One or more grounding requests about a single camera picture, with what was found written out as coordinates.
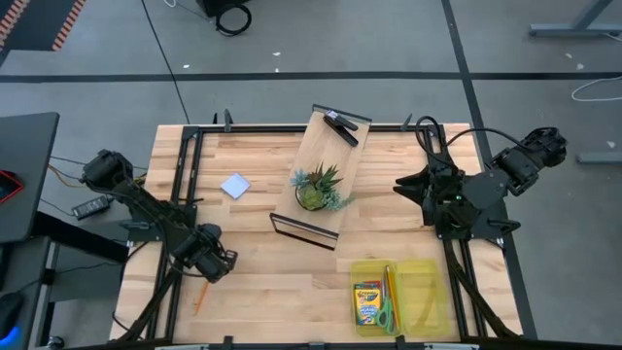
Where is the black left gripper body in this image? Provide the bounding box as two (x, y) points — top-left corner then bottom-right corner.
(191, 223), (239, 284)

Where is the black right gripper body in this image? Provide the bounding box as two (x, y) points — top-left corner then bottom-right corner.
(421, 162), (466, 228)

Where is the pale blue sticky note pad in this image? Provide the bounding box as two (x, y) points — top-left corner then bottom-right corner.
(220, 172), (253, 200)

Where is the transparent yellow pencil case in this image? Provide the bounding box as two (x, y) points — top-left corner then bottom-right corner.
(349, 258), (453, 339)

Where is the yellow green crayon box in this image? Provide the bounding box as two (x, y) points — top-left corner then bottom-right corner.
(353, 281), (384, 327)

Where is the black stapler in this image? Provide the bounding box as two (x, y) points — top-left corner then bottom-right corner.
(323, 109), (361, 148)

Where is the succulent plant in black pot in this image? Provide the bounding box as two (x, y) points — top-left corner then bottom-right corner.
(290, 162), (355, 213)

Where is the black power adapter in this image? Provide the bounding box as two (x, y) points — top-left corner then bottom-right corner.
(71, 194), (111, 221)

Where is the short grey table foot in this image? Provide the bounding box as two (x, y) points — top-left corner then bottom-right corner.
(576, 151), (622, 165)

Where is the black side desk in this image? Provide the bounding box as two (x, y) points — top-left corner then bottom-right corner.
(0, 112), (60, 244)

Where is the phone in red case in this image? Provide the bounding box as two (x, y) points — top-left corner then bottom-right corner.
(0, 169), (24, 204)

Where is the black box on floor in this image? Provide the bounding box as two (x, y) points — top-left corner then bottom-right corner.
(196, 0), (252, 18)

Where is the black mat orange striped edge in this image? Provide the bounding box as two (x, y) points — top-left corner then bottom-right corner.
(0, 0), (87, 53)

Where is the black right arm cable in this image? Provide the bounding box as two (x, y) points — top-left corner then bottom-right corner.
(415, 115), (536, 169)

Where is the wooden shelf riser black frame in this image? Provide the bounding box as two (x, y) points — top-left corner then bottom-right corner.
(268, 102), (374, 252)

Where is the black metal table frame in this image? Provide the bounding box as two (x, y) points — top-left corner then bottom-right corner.
(116, 123), (524, 342)

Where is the white floor cable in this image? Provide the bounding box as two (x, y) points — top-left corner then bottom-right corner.
(570, 75), (622, 103)

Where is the orange power cable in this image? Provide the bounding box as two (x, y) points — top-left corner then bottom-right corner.
(48, 163), (87, 189)

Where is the grey table foot with post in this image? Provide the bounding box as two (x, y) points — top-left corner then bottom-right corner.
(528, 0), (622, 40)

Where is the thin black floor cable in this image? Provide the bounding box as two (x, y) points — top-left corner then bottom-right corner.
(140, 0), (191, 125)

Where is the coiled black floor cable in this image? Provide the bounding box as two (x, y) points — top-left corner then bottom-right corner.
(215, 3), (254, 38)

